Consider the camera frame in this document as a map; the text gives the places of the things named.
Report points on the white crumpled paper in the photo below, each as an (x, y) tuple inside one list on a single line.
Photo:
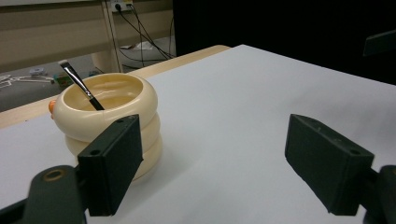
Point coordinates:
[(140, 45)]

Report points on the white wall socket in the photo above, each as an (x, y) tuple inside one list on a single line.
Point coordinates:
[(122, 5)]

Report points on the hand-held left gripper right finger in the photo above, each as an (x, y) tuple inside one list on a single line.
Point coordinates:
[(330, 168)]

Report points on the cream ribbed cup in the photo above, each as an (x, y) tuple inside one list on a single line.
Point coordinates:
[(124, 121)]

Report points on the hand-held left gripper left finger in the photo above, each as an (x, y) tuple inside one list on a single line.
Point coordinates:
[(113, 161)]

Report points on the black makeup brush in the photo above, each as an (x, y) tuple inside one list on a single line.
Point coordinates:
[(77, 81)]

